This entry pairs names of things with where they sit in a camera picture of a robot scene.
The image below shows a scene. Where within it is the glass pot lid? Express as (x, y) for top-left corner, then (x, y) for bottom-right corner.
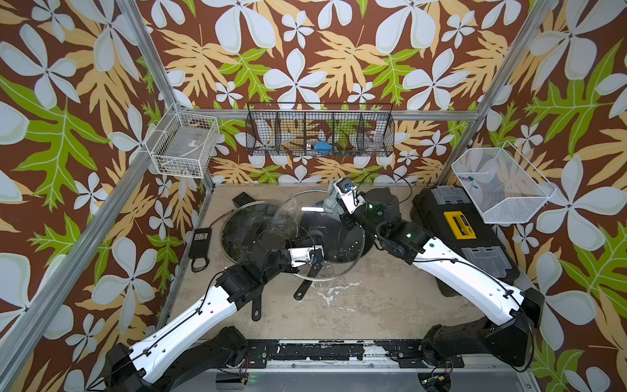
(270, 189), (367, 282)
(220, 201), (298, 264)

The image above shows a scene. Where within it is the small pan with lid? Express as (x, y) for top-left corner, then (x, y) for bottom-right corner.
(294, 201), (373, 301)

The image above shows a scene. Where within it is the green microfibre cloth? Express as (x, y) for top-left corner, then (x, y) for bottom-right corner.
(323, 184), (352, 221)

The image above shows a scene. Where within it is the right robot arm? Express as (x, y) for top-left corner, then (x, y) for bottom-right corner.
(332, 179), (545, 372)

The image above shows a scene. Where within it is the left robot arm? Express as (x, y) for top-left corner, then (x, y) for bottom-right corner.
(94, 230), (325, 391)

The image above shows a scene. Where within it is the large black frying pan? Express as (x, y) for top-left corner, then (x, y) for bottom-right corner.
(219, 199), (297, 323)

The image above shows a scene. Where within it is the black yellow toolbox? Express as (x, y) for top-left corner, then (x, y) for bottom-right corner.
(411, 186), (519, 284)

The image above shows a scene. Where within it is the black power adapter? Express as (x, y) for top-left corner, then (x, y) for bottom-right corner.
(188, 228), (212, 260)

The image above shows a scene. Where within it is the white mesh basket right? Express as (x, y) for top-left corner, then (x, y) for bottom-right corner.
(452, 142), (557, 225)

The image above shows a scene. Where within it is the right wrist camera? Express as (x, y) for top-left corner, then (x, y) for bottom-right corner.
(332, 177), (366, 214)

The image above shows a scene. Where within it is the black wire basket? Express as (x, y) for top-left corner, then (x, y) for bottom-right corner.
(243, 102), (396, 158)

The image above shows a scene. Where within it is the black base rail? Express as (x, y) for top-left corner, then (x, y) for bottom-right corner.
(200, 337), (466, 371)

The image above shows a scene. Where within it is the white wire basket left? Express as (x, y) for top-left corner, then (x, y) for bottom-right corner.
(146, 105), (220, 179)

